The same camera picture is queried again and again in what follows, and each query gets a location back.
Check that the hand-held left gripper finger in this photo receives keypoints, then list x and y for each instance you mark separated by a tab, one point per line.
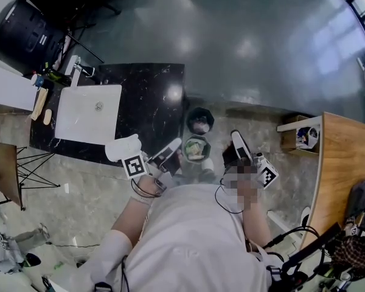
167	151
173	163

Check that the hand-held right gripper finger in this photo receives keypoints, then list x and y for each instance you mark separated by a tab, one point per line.
241	149

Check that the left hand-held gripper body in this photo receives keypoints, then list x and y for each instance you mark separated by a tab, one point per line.
135	166

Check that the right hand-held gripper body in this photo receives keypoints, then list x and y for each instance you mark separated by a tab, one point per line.
267	176

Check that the person's left forearm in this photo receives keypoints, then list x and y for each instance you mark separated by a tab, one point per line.
130	221

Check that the person's right forearm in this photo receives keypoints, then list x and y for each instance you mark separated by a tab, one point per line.
257	227

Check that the small cream oblong piece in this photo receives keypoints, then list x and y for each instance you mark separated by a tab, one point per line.
47	116

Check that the full octagonal waste bin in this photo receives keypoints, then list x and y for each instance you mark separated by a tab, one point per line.
196	148

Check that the person's white shoe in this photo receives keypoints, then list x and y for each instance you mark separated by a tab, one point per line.
207	165

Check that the white wristband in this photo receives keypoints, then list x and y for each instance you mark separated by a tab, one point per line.
141	200

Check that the black marble counter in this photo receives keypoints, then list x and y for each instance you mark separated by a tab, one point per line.
146	102

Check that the white plastic bag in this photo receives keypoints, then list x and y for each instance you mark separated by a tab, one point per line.
313	132

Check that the white square sink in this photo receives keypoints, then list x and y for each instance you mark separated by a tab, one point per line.
85	123

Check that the curved wooden desk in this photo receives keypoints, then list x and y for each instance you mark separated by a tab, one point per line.
343	163

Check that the person's white shirt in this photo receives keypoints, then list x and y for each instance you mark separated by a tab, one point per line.
194	248

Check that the black bag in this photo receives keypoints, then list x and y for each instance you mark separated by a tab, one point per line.
360	198

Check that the chrome faucet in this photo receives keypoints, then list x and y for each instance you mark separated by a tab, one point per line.
76	71

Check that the beige wooden board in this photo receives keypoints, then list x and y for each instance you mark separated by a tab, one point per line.
39	103

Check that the brown checked fabric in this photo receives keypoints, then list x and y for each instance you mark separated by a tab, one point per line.
354	255

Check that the green plastic item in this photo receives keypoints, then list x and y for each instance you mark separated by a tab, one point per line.
56	75

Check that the black light stand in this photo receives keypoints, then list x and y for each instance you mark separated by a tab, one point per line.
86	48

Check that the white and blue cup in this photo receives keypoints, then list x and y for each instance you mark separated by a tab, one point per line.
38	81

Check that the black barrel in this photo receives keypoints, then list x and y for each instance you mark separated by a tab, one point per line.
21	32

